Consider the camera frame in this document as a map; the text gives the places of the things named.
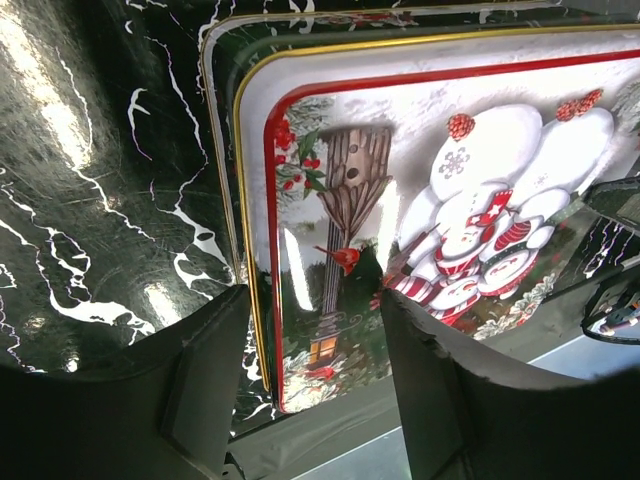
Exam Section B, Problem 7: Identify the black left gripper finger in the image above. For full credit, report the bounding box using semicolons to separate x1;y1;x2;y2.
580;270;639;345
583;176;640;225

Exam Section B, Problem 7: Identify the gold cookie tin box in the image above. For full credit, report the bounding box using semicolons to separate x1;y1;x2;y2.
198;0;640;391

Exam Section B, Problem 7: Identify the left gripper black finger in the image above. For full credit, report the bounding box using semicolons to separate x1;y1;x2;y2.
1;285;250;479
381;289;639;479

